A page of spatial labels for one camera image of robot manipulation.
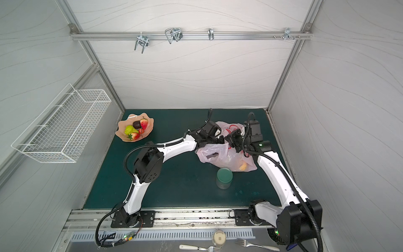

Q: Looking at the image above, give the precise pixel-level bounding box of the pink plastic bag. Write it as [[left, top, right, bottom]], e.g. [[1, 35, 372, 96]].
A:
[[195, 141, 257, 172]]

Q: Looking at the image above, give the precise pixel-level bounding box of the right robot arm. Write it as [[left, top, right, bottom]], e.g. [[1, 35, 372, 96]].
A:
[[224, 129, 324, 252]]

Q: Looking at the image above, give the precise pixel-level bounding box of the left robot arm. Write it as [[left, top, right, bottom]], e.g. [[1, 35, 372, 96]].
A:
[[121, 130, 225, 217]]

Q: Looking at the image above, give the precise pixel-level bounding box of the clear jar green lid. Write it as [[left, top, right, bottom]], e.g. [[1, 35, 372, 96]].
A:
[[216, 168, 233, 190]]

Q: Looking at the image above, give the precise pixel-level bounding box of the dark passion fruit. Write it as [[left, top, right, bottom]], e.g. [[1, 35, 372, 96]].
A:
[[132, 120, 142, 130]]

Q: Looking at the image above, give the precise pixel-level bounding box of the green round fruit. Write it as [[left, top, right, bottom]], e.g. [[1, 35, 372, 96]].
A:
[[124, 125, 139, 135]]

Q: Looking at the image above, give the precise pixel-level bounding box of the pink fruit bowl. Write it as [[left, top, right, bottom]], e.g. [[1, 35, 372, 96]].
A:
[[115, 113, 154, 142]]

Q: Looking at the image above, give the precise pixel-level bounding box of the white vent strip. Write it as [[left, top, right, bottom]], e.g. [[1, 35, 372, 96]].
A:
[[70, 228, 256, 242]]

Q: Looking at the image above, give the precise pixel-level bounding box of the silver fork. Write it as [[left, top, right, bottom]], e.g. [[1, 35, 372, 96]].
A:
[[235, 238, 280, 252]]

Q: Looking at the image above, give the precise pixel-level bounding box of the metal hook clamp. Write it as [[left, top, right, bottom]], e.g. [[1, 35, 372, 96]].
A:
[[207, 28, 214, 41], [134, 32, 149, 54], [273, 28, 301, 41], [164, 28, 183, 44]]

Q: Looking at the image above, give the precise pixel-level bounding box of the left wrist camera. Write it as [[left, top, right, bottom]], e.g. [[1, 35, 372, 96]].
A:
[[202, 120, 221, 137]]

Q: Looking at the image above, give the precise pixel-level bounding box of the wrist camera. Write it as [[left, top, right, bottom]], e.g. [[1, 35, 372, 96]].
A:
[[202, 120, 221, 137], [247, 120, 263, 144]]

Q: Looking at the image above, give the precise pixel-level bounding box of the left black cable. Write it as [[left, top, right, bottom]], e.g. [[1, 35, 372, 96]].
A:
[[95, 108, 214, 248]]

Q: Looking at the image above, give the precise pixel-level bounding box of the black cable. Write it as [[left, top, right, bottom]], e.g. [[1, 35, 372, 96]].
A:
[[241, 112, 324, 252], [95, 108, 214, 248]]

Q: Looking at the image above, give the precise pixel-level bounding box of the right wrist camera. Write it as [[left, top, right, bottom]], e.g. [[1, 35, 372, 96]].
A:
[[247, 120, 263, 144]]

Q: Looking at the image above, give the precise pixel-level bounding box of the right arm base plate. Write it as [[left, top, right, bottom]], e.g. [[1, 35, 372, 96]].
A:
[[233, 209, 262, 226]]

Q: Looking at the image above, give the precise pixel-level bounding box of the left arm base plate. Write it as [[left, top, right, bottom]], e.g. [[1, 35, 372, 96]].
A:
[[111, 209, 155, 228]]

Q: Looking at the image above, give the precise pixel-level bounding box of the white handled fork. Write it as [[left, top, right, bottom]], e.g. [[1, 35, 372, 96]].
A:
[[179, 244, 221, 252]]

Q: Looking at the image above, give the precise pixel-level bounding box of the metal crossbar rail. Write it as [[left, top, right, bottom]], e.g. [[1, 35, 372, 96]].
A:
[[70, 30, 313, 41]]

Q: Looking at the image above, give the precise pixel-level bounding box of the right black cable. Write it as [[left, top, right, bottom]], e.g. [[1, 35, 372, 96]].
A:
[[241, 112, 324, 252]]

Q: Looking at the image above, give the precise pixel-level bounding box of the white wire basket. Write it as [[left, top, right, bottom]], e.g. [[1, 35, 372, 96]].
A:
[[11, 84, 111, 163]]

